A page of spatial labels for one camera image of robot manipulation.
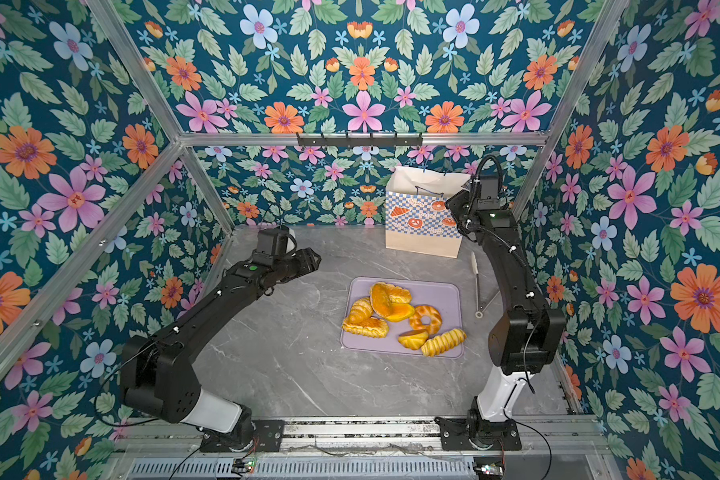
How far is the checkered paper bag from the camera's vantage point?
0.96 meters

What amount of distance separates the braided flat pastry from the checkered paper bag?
12.4 inches

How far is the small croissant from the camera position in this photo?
0.88m

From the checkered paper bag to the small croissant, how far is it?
0.26 metres

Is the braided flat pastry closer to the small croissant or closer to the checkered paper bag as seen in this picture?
the small croissant

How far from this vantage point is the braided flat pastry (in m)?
0.89
